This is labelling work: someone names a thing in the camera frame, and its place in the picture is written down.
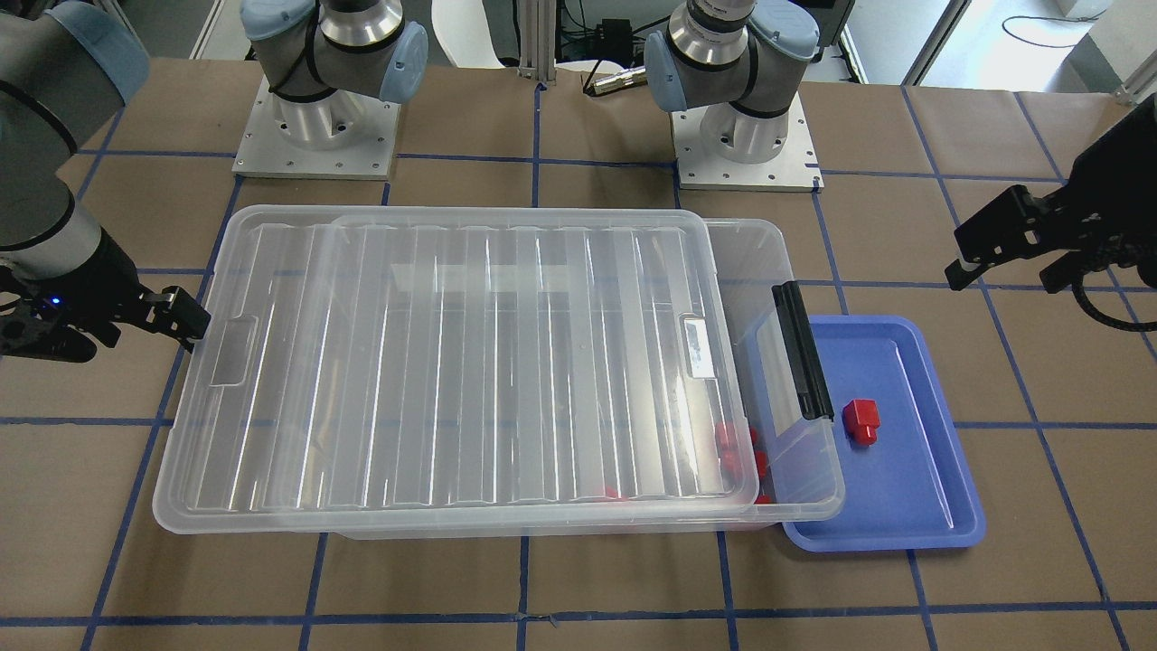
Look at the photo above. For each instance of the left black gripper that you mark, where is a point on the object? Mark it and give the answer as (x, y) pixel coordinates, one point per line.
(1077, 224)

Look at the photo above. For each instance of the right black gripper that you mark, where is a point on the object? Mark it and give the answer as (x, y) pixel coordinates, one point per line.
(107, 287)

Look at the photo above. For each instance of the clear plastic box lid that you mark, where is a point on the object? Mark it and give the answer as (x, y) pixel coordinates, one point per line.
(452, 362)

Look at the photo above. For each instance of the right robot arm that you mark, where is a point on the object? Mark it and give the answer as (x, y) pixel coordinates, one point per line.
(68, 71)

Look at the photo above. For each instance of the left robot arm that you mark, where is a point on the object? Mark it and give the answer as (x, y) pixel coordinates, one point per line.
(748, 58)

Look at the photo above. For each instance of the blue plastic tray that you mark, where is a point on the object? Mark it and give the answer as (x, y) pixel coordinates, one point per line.
(912, 489)

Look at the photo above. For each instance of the clear plastic storage box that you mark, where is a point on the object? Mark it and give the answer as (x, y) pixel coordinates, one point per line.
(777, 380)

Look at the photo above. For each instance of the black box latch handle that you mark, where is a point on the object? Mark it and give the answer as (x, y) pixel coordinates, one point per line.
(809, 381)

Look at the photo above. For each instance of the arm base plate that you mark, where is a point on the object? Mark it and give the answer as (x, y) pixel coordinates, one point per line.
(344, 137)
(719, 149)

